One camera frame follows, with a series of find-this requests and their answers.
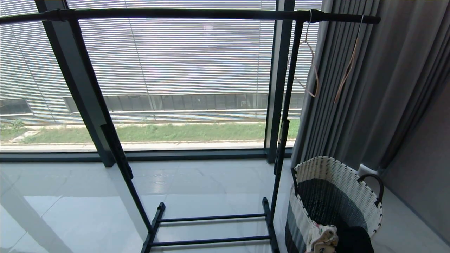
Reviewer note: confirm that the cream printed garment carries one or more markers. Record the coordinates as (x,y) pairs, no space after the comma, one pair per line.
(325,239)

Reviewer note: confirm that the black t-shirt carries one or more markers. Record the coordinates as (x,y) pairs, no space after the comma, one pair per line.
(355,240)

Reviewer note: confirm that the black clothes rack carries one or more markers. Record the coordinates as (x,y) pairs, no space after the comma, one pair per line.
(175,14)

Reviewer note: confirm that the white laundry basket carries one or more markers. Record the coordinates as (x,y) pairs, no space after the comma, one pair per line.
(330,165)

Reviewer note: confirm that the window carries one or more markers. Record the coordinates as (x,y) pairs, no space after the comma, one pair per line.
(84,88)

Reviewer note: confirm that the grey curtain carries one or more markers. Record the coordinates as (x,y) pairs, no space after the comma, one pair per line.
(386,88)

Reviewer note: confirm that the pink clothes hanger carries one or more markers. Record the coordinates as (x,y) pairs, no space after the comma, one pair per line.
(348,72)
(316,79)

